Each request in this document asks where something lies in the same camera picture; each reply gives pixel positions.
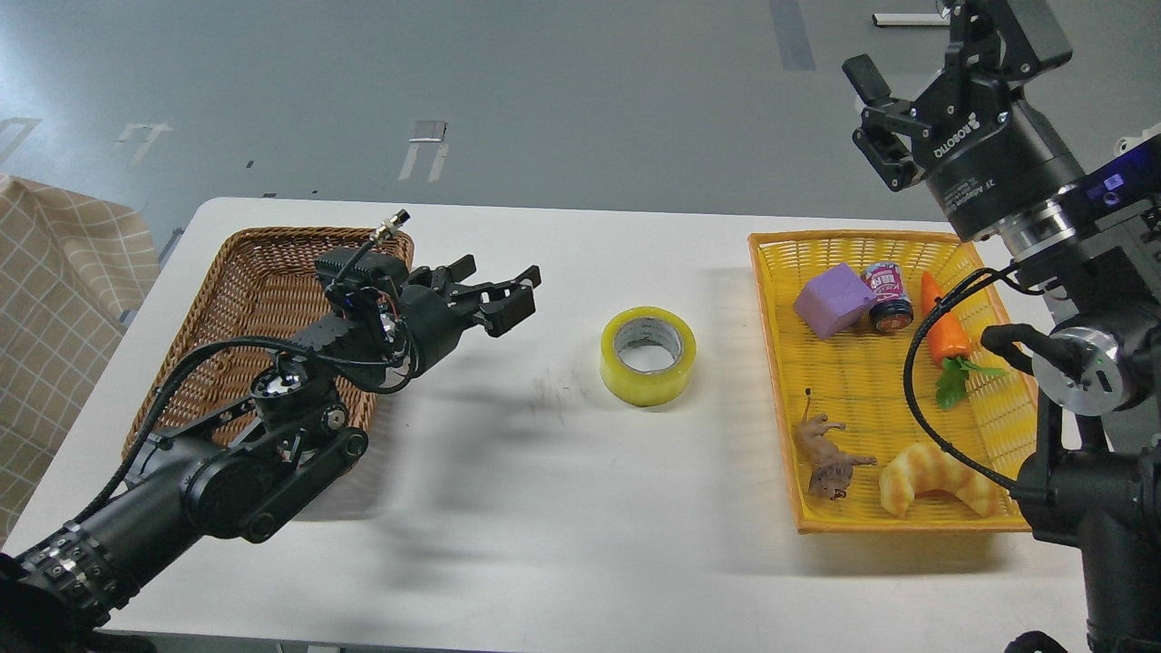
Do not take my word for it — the beige checkered cloth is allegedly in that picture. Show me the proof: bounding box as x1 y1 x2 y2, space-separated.
1 174 161 537

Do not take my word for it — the toy carrot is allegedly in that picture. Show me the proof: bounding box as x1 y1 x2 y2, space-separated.
925 313 1005 410

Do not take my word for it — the small pink can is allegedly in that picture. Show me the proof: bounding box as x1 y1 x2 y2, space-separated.
861 261 915 335

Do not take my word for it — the toy lion figure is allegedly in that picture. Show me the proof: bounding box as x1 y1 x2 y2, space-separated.
793 387 878 501

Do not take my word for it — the toy croissant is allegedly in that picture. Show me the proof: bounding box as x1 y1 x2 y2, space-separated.
879 442 1000 518

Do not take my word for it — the brown wicker basket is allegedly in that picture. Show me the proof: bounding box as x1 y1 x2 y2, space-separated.
122 227 370 455

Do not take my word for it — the white stand base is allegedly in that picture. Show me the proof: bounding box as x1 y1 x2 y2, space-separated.
871 12 950 28

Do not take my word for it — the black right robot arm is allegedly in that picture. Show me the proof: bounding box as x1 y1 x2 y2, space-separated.
843 1 1160 652

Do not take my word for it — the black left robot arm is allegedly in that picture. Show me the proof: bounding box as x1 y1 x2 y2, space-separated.
3 210 541 652

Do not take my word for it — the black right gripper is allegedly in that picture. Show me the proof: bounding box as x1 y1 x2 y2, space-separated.
842 1 1086 241

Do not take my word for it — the yellow tape roll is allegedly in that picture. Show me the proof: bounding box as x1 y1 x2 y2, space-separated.
599 306 698 406

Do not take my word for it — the purple foam block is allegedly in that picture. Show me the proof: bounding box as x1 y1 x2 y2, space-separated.
793 263 875 340

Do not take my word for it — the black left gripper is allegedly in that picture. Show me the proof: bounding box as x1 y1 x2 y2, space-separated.
401 254 541 368

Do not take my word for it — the yellow plastic basket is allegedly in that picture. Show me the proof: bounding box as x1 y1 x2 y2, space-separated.
749 229 1037 534

